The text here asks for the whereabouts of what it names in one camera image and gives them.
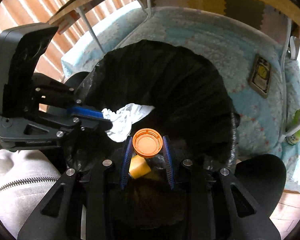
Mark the white tissue paper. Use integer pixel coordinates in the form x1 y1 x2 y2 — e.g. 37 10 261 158
102 103 155 142

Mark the orange plastic bottle cap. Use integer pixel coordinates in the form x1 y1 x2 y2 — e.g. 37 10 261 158
132 128 163 158

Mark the black trash bag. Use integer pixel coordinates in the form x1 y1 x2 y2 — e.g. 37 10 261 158
65 39 241 240

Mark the yellow cap in bag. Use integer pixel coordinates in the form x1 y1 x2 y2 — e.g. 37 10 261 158
129 155 151 179

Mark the grey zippered jacket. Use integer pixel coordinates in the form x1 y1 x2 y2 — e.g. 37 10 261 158
0 146 61 237

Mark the beige striped curtain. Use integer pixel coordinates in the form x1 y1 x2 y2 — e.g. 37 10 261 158
0 0 138 81

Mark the green plastic bottle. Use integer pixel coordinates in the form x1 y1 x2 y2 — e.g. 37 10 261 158
285 109 300 145

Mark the small framed card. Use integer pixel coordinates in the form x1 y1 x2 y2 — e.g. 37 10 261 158
248 54 271 99

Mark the light blue bed sheet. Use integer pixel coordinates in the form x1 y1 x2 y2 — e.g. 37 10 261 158
61 2 300 191

